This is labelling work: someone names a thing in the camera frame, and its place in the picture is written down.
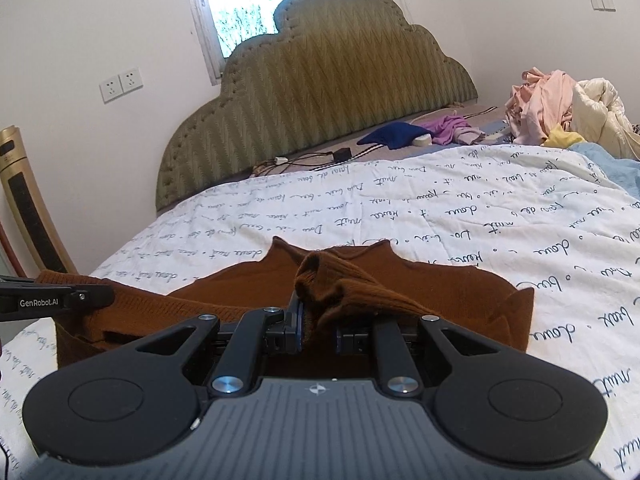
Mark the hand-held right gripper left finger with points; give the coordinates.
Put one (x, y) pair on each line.
(296, 325)

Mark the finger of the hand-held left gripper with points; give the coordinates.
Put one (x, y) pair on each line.
(92, 296)

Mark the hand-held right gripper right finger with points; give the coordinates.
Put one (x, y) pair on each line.
(339, 336)

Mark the brown knit sweater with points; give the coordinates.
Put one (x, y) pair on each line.
(450, 305)

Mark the pile of pink clothes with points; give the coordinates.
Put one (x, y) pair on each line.
(540, 105)

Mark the red curved tube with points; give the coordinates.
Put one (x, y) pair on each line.
(9, 245)

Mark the gold tower heater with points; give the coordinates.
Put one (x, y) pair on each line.
(30, 200)

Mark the white printed blanket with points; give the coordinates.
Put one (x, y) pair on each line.
(400, 200)

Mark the black charger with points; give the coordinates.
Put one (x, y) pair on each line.
(343, 154)

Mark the dark blue cloth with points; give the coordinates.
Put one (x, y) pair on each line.
(395, 135)

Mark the small white object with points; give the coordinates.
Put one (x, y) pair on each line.
(422, 140)

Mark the purple cloth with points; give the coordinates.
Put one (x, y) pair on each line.
(452, 130)

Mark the green padded headboard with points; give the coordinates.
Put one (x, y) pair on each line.
(325, 85)

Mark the grey striped bed sheet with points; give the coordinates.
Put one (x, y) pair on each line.
(475, 112)

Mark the yellow cloth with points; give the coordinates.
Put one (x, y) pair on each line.
(562, 139)

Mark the light blue cloth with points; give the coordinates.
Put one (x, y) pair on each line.
(610, 165)

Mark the window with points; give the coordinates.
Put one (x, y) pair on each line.
(250, 0)

